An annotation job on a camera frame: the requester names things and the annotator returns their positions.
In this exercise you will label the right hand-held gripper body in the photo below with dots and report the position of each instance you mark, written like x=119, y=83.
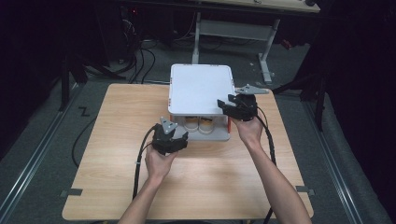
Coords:
x=246, y=107

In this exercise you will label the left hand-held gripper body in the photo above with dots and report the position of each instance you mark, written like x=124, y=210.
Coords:
x=163, y=140

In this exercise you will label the white sneaker with tan heel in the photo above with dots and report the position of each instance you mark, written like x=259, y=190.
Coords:
x=190, y=123
x=206, y=125

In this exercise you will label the white two-tier shoe rack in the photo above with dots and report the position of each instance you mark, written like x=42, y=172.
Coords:
x=196, y=90

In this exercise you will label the person's right hand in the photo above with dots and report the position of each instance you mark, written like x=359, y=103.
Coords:
x=249, y=130

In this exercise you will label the person's left hand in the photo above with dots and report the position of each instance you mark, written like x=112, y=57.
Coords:
x=158, y=165

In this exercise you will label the desk with white legs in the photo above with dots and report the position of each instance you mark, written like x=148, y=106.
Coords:
x=236, y=29

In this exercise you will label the black metal stand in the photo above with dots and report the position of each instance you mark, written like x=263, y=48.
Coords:
x=65, y=81
x=319, y=102

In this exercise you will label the small red object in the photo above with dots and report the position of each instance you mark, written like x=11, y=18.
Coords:
x=286, y=44

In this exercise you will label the grey tape strip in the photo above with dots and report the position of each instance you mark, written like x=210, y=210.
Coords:
x=305, y=190
x=71, y=192

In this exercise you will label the dark computer tower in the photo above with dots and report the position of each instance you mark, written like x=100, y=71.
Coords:
x=129, y=28

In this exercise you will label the metal floor rail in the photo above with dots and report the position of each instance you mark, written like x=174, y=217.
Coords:
x=34, y=152
x=333, y=161

